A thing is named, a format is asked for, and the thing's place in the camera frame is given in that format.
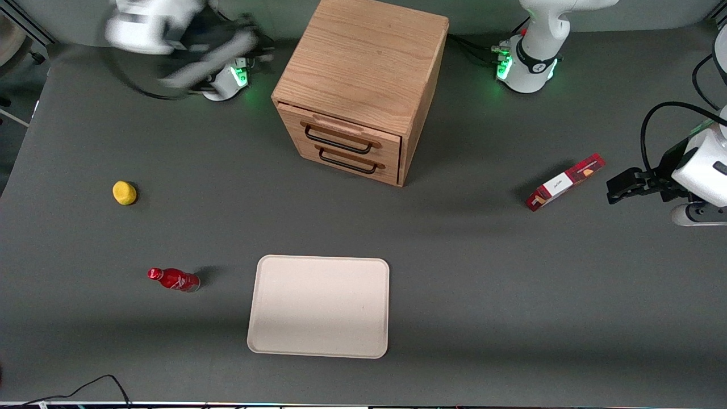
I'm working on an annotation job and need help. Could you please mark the beige rectangular tray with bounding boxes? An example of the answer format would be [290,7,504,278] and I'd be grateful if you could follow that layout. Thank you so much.
[247,255,390,360]

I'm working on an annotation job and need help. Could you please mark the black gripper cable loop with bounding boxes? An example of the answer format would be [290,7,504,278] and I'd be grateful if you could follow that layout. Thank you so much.
[641,101,727,171]
[101,52,200,102]

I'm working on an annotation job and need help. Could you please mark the black aluminium frame bar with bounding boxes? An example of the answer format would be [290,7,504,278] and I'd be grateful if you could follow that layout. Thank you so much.
[0,0,59,46]

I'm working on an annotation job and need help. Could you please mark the red bottle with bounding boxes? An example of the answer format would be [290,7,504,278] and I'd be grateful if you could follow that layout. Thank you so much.
[147,268,201,293]

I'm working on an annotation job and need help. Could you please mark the wooden drawer with notched grip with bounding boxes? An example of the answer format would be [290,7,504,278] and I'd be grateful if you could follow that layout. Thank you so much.
[277,102,403,164]

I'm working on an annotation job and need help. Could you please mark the beige round background object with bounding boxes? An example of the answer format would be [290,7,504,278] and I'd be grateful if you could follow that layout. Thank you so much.
[0,20,27,69]

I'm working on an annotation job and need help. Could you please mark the wooden two-drawer cabinet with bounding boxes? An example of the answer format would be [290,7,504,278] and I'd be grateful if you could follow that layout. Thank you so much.
[271,0,450,187]

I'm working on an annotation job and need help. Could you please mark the black wire drawer handle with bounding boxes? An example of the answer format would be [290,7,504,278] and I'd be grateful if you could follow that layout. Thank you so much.
[304,124,374,155]
[318,146,379,175]

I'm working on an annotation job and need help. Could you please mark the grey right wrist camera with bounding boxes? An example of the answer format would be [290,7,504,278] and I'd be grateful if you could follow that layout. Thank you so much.
[161,31,258,90]

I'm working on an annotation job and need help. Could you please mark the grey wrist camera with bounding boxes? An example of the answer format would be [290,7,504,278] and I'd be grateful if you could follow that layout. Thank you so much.
[161,31,258,90]
[670,203,727,227]

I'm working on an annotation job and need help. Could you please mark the yellow lemon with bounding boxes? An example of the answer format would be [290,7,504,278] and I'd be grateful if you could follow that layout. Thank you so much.
[112,181,138,206]

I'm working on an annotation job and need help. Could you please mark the black left arm base cables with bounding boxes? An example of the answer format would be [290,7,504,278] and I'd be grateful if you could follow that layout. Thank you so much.
[446,17,532,66]

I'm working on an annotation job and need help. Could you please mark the black cable at table edge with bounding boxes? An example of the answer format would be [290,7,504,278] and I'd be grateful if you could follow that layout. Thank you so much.
[22,374,133,409]

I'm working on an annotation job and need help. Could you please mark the black right gripper cable loop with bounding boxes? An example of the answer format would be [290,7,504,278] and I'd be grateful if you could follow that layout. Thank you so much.
[101,52,200,102]

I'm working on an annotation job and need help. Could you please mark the red tartan cookie box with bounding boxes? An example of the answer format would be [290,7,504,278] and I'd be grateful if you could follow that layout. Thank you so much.
[525,153,606,212]

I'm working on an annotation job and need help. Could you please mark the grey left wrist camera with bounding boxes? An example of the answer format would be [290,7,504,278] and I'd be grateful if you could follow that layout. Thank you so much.
[670,203,727,227]

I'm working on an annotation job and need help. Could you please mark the wooden drawer with plain front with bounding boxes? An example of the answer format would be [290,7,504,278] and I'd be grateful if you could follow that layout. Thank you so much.
[290,132,401,186]

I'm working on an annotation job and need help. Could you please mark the black left gripper cable loop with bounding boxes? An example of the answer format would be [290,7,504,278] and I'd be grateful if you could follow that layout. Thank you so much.
[641,101,727,171]

